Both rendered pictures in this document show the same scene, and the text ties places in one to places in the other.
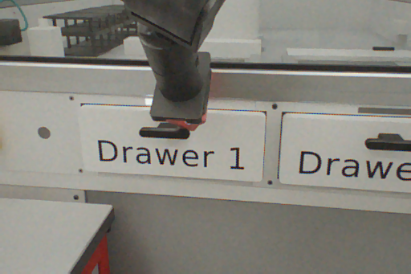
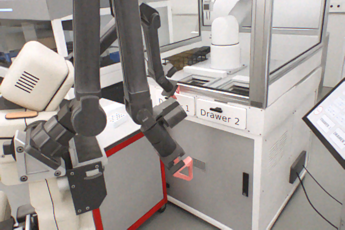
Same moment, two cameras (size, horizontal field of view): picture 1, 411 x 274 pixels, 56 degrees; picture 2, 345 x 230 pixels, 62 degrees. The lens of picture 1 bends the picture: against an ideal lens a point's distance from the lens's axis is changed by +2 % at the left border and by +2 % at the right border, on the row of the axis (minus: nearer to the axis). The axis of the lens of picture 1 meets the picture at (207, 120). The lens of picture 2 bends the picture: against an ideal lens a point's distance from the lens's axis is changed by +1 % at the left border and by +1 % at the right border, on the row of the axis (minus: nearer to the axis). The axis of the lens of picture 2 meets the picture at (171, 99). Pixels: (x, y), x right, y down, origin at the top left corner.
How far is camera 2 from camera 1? 1.19 m
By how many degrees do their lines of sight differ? 32
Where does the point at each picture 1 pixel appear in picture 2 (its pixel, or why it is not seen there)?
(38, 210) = not seen: hidden behind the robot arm
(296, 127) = (199, 102)
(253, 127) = (190, 100)
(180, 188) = not seen: hidden behind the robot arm
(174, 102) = (166, 92)
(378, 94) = (217, 96)
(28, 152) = not seen: hidden behind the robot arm
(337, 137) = (208, 106)
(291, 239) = (205, 135)
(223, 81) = (184, 88)
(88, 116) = (157, 92)
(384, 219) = (226, 133)
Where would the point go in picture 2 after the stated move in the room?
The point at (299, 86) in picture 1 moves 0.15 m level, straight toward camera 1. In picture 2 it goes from (201, 91) to (182, 99)
